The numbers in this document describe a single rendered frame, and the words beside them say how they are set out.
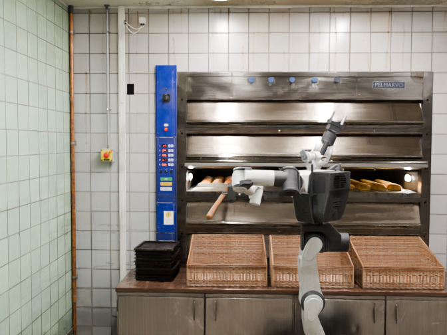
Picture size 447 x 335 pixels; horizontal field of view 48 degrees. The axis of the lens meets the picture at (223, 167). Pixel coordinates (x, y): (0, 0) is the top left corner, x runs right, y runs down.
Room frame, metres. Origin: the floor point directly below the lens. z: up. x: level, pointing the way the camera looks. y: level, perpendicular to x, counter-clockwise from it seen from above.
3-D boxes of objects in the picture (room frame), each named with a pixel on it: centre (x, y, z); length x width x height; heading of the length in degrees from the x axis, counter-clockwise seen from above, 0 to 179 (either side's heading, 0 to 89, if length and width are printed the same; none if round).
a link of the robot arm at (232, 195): (3.12, -0.09, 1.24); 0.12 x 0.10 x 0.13; 53
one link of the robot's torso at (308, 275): (2.96, -0.53, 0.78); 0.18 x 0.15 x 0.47; 178
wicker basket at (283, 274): (3.57, -0.62, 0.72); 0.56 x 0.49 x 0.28; 87
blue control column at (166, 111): (4.80, 0.41, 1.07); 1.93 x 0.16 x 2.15; 178
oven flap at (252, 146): (3.84, -0.61, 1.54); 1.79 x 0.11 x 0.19; 88
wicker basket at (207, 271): (3.59, -0.03, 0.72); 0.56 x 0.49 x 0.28; 89
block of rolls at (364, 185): (4.26, -1.21, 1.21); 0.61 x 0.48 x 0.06; 178
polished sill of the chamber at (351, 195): (3.86, -0.61, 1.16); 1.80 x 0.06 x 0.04; 88
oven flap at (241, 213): (3.84, -0.61, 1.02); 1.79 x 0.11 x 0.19; 88
